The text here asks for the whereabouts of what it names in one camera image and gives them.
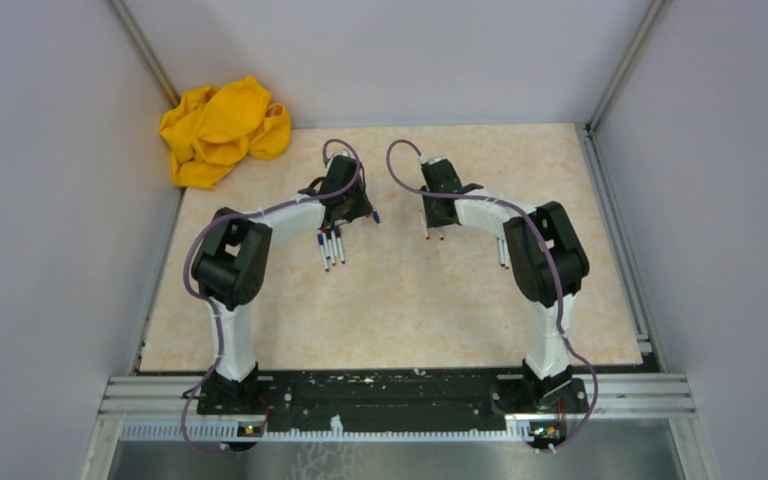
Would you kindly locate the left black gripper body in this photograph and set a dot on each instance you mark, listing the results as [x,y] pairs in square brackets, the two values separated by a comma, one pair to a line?
[358,203]

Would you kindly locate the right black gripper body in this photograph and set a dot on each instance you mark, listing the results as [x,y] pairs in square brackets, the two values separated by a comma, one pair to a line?
[432,214]

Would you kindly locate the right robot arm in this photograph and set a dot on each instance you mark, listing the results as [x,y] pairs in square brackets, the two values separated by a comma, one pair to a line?
[543,251]

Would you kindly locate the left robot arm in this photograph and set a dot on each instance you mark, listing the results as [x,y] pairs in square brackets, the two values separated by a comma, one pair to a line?
[230,263]

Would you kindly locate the red capped white marker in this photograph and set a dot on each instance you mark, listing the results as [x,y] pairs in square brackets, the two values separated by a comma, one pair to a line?
[330,256]

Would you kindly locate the blue capped white marker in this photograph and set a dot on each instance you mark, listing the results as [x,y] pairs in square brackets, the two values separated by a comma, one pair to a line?
[323,251]

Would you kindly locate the yellow crumpled cloth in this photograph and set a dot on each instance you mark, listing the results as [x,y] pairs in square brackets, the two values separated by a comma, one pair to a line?
[212,129]

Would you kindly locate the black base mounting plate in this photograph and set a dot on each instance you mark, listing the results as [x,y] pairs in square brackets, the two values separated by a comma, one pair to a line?
[369,418]

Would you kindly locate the aluminium frame rail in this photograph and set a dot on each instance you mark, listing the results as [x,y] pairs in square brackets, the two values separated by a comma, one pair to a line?
[619,395]

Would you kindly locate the slotted cable duct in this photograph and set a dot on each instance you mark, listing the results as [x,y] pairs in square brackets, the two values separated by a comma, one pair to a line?
[231,431]

